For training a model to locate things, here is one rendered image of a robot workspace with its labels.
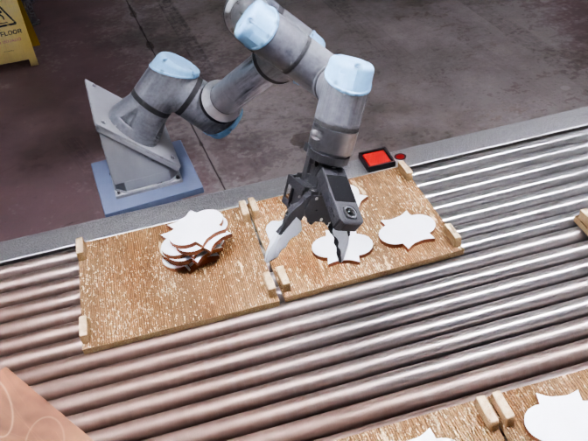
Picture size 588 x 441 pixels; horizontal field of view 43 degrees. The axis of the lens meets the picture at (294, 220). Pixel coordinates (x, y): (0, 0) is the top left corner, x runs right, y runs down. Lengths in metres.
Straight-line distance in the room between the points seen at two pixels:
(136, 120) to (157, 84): 0.11
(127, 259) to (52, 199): 2.02
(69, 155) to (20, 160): 0.26
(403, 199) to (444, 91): 2.40
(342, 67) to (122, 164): 0.97
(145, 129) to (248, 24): 0.81
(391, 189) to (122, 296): 0.69
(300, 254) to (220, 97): 0.47
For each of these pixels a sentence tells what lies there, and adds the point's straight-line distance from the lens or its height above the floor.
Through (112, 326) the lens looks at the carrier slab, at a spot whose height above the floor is 0.94.
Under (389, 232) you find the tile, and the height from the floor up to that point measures 0.95.
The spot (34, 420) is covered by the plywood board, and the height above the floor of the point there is 1.04.
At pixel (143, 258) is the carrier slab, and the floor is 0.94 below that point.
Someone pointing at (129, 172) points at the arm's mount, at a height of 0.94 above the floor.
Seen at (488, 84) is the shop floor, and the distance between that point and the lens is 4.23.
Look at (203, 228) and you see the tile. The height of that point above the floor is 1.02.
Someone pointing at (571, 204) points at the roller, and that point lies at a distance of 1.85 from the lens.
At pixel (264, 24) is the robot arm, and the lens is 1.22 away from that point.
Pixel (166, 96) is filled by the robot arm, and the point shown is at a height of 1.12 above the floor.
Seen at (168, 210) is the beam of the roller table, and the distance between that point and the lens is 1.89.
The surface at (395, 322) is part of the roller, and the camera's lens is 1.53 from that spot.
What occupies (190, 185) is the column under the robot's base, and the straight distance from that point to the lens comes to 2.04.
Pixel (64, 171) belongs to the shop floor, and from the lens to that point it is 3.91.
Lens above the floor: 2.02
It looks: 38 degrees down
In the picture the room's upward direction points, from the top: 7 degrees counter-clockwise
